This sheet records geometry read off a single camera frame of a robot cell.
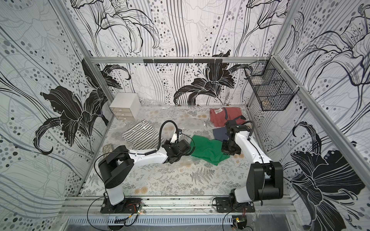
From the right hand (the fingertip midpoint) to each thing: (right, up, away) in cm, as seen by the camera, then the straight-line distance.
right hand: (229, 150), depth 85 cm
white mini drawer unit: (-70, +28, +16) cm, 77 cm away
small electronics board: (+2, -32, -15) cm, 35 cm away
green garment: (-12, 0, +3) cm, 12 cm away
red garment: (-1, +21, +24) cm, 32 cm away
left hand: (-36, +4, +6) cm, 37 cm away
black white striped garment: (-58, +7, +16) cm, 60 cm away
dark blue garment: (-2, +9, +17) cm, 19 cm away
